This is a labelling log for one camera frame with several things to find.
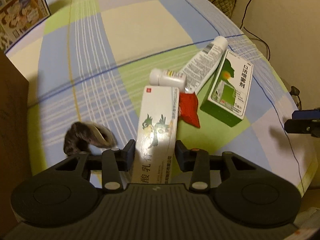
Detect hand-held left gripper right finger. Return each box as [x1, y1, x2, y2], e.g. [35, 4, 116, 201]
[174, 140, 261, 193]

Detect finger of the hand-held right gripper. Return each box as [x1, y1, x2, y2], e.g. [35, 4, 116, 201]
[292, 108, 320, 120]
[284, 119, 320, 138]

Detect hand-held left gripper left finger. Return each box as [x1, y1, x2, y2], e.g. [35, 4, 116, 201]
[52, 139, 137, 193]

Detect white ointment box green bird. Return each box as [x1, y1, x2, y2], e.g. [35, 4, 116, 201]
[131, 85, 180, 184]

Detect red candy packet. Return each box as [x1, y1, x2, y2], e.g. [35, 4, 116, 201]
[178, 92, 201, 129]

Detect white cream tube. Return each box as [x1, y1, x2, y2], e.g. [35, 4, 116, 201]
[179, 36, 228, 96]

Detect brown cardboard box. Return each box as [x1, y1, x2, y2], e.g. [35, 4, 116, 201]
[0, 51, 32, 207]

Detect small white pill bottle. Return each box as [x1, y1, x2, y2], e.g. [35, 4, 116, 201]
[149, 68, 186, 89]

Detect green medicine box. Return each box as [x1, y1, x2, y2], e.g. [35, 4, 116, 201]
[200, 50, 254, 128]

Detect plaid tablecloth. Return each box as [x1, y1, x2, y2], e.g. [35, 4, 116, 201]
[5, 0, 317, 196]

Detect blue milk carton box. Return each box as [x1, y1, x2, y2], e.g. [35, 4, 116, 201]
[0, 0, 51, 53]

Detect black charger cable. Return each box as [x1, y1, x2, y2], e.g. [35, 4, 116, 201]
[239, 0, 271, 60]

